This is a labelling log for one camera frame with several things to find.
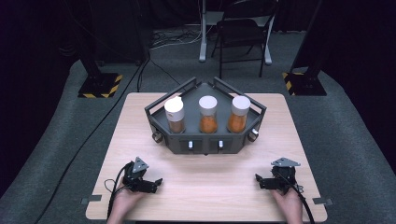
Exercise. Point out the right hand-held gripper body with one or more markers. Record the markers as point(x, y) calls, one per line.
point(281, 180)

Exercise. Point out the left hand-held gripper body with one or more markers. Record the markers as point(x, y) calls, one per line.
point(135, 182)

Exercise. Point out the dark grey corner rack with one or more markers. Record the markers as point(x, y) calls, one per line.
point(193, 137)

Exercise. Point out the orange spice jar white lid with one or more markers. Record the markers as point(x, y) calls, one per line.
point(239, 113)
point(208, 115)

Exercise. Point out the person's left hand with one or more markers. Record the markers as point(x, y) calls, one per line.
point(127, 200)

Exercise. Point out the person's right hand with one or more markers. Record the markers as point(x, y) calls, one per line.
point(288, 202)

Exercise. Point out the grey table clamp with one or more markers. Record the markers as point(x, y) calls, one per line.
point(91, 199)
point(323, 201)

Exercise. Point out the black stand striped base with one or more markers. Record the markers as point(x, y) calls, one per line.
point(101, 85)
point(306, 84)

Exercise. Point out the black folding chair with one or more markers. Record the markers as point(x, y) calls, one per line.
point(241, 34)

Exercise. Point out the white desk frame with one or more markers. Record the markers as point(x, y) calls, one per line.
point(203, 37)

